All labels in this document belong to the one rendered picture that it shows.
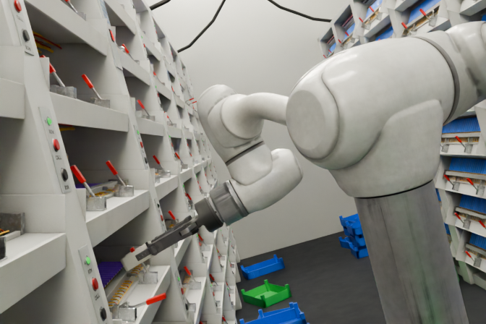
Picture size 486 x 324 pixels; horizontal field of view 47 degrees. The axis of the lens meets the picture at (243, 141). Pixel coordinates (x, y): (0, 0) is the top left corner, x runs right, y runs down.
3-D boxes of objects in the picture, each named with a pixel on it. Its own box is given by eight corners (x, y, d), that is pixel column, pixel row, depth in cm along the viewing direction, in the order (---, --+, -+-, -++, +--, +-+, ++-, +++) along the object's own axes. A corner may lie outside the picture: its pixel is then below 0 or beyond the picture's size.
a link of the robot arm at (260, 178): (251, 215, 130) (223, 167, 131) (309, 182, 130) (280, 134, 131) (250, 218, 119) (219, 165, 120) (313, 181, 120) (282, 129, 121)
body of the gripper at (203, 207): (225, 227, 121) (187, 249, 121) (226, 221, 129) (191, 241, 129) (207, 197, 121) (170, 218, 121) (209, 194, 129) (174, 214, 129)
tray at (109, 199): (149, 207, 143) (149, 152, 143) (85, 253, 82) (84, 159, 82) (69, 207, 143) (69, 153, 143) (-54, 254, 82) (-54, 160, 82)
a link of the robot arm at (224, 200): (248, 212, 130) (226, 225, 130) (228, 178, 130) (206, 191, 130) (249, 217, 121) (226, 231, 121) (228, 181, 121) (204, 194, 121)
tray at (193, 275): (206, 288, 213) (206, 252, 213) (194, 345, 152) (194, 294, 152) (152, 288, 213) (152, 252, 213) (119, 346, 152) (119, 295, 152)
